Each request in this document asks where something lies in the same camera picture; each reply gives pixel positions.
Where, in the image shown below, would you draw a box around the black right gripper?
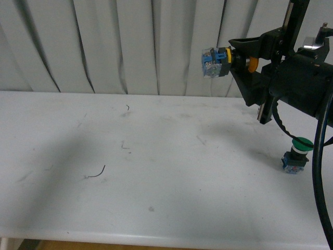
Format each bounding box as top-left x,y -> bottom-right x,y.
228,1 -> 332,124

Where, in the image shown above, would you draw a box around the yellow push button switch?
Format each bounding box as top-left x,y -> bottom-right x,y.
200,47 -> 260,79

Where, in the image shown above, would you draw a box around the white pleated curtain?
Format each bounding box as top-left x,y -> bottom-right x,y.
0,0 -> 333,98

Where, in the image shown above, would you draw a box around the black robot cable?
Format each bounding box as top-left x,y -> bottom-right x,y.
272,93 -> 333,250

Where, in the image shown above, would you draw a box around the green push button switch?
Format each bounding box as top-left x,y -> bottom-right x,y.
281,137 -> 314,174

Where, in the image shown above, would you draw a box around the thin dark wire piece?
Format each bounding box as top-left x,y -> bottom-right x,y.
83,165 -> 106,179

